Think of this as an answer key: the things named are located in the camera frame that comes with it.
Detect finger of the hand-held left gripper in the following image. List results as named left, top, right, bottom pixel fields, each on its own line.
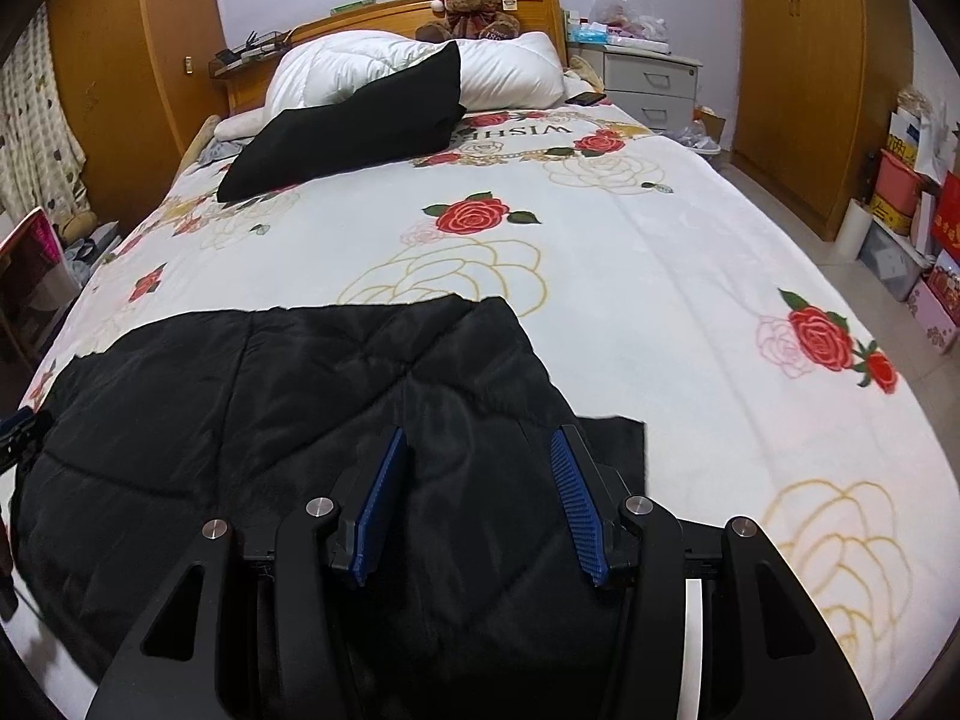
left=0, top=406, right=55, bottom=477

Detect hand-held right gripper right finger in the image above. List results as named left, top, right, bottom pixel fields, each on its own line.
left=550, top=424, right=877, bottom=720

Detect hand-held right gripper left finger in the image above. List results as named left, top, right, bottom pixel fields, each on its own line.
left=85, top=426, right=410, bottom=720

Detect black jacket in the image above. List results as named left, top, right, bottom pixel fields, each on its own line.
left=11, top=294, right=647, bottom=720

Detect yellow plush toy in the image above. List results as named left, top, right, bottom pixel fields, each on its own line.
left=56, top=208, right=98, bottom=245

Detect bed with rose blanket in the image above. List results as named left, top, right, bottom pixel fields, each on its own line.
left=15, top=101, right=950, bottom=720

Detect dotted curtain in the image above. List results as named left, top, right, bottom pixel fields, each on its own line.
left=0, top=0, right=91, bottom=218

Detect wooden wardrobe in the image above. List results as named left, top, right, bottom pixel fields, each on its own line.
left=45, top=0, right=226, bottom=233
left=731, top=0, right=912, bottom=245

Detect black pillow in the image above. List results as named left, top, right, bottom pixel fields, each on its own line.
left=217, top=41, right=467, bottom=203

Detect white pillow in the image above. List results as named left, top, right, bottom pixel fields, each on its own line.
left=214, top=109, right=275, bottom=142

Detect white paper roll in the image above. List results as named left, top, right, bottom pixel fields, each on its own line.
left=834, top=199, right=871, bottom=260

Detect floral box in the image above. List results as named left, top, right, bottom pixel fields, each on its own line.
left=907, top=281, right=957, bottom=353

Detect clear plastic storage box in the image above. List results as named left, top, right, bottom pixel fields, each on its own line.
left=859, top=221, right=935, bottom=301

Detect cardboard box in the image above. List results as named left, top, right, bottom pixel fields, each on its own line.
left=694, top=106, right=728, bottom=158

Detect white nightstand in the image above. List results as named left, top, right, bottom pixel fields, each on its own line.
left=568, top=41, right=702, bottom=137

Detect white duvet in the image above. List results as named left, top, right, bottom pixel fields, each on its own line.
left=266, top=30, right=569, bottom=117

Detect dark small clutter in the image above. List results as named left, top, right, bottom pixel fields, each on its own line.
left=214, top=30, right=293, bottom=72

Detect pink bin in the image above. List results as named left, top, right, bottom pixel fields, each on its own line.
left=874, top=150, right=923, bottom=218

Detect red gift box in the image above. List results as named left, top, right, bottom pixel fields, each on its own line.
left=934, top=172, right=960, bottom=263

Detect wooden headboard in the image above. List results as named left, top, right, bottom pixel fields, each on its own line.
left=225, top=0, right=565, bottom=113

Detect clear plastic bags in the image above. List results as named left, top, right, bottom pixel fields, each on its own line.
left=589, top=0, right=672, bottom=42

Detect paper bags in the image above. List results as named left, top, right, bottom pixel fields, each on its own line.
left=885, top=86, right=950, bottom=181

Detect brown teddy bear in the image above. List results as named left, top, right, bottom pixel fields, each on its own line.
left=415, top=0, right=522, bottom=44

